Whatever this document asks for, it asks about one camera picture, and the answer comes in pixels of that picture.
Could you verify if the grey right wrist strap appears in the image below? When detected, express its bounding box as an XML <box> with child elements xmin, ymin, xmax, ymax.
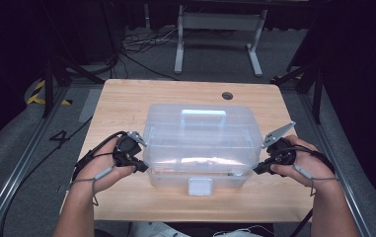
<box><xmin>293</xmin><ymin>163</ymin><xmax>340</xmax><ymax>198</ymax></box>

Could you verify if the black tripod stand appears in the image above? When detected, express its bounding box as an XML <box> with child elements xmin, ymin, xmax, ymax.
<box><xmin>41</xmin><ymin>55</ymin><xmax>106</xmax><ymax>119</ymax></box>
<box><xmin>270</xmin><ymin>62</ymin><xmax>325</xmax><ymax>125</ymax></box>

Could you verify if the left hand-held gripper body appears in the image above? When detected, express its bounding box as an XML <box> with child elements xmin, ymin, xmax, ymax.
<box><xmin>112</xmin><ymin>130</ymin><xmax>148</xmax><ymax>168</ymax></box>

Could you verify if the clear plastic storage box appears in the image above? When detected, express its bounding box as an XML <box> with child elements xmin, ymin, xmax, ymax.
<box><xmin>141</xmin><ymin>103</ymin><xmax>263</xmax><ymax>198</ymax></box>

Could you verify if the person's left hand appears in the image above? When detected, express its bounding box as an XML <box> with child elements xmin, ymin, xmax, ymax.
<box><xmin>71</xmin><ymin>136</ymin><xmax>137</xmax><ymax>195</ymax></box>

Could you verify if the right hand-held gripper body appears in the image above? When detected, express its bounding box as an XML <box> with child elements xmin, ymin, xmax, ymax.
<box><xmin>262</xmin><ymin>120</ymin><xmax>298</xmax><ymax>165</ymax></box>

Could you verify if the person's right hand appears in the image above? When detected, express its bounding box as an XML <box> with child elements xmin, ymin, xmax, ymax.
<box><xmin>269</xmin><ymin>134</ymin><xmax>337</xmax><ymax>190</ymax></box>

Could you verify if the aluminium floor rail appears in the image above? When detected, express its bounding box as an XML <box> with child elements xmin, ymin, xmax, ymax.
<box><xmin>0</xmin><ymin>87</ymin><xmax>71</xmax><ymax>237</ymax></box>
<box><xmin>298</xmin><ymin>92</ymin><xmax>376</xmax><ymax>237</ymax></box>

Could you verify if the yellow and black floor tape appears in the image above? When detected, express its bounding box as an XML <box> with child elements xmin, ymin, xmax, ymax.
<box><xmin>26</xmin><ymin>79</ymin><xmax>74</xmax><ymax>107</ymax></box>

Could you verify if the white metal desk frame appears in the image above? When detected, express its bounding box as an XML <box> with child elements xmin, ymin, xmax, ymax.
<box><xmin>174</xmin><ymin>4</ymin><xmax>268</xmax><ymax>78</ymax></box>

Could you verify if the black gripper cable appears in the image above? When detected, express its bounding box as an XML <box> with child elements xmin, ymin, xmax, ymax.
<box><xmin>71</xmin><ymin>130</ymin><xmax>127</xmax><ymax>182</ymax></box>
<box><xmin>288</xmin><ymin>144</ymin><xmax>337</xmax><ymax>174</ymax></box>

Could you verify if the grey wrist strap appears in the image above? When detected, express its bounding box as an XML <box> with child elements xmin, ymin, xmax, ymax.
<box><xmin>293</xmin><ymin>163</ymin><xmax>340</xmax><ymax>198</ymax></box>
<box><xmin>70</xmin><ymin>166</ymin><xmax>114</xmax><ymax>206</ymax></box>

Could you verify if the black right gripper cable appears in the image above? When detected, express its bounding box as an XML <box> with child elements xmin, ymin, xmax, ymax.
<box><xmin>288</xmin><ymin>144</ymin><xmax>337</xmax><ymax>174</ymax></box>

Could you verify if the tangle of floor cables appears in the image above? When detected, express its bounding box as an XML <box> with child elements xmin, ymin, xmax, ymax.
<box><xmin>119</xmin><ymin>26</ymin><xmax>180</xmax><ymax>82</ymax></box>

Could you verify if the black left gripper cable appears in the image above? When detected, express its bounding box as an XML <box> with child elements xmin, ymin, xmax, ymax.
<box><xmin>71</xmin><ymin>130</ymin><xmax>127</xmax><ymax>182</ymax></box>

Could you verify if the person's light patterned clothing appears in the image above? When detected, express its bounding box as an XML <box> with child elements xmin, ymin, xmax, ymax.
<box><xmin>129</xmin><ymin>221</ymin><xmax>275</xmax><ymax>237</ymax></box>

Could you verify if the grey left wrist strap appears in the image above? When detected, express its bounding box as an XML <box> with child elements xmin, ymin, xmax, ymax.
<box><xmin>70</xmin><ymin>166</ymin><xmax>114</xmax><ymax>206</ymax></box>

